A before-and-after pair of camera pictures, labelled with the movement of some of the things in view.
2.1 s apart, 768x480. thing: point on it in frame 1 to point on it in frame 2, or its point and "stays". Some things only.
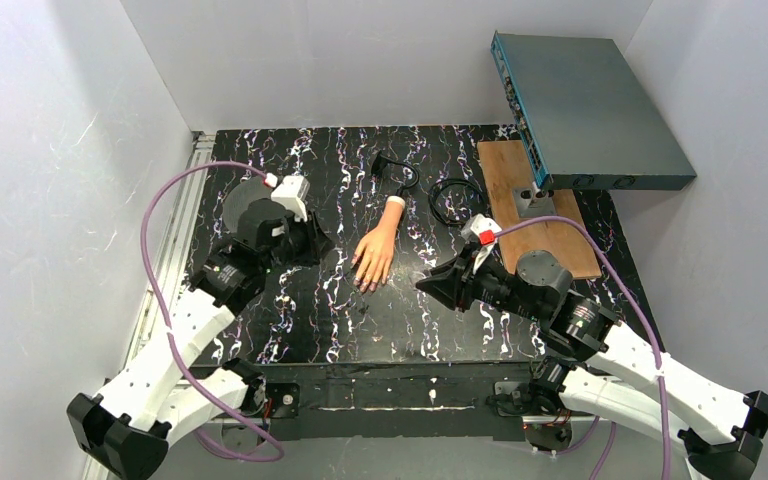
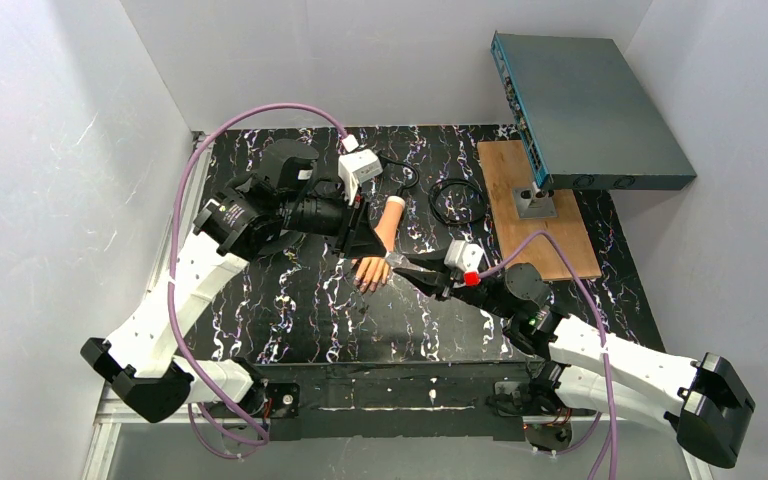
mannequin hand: x=374 y=257 stays
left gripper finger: x=322 y=242 to x=364 y=240
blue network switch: x=586 y=120 stays
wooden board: x=506 y=166 stays
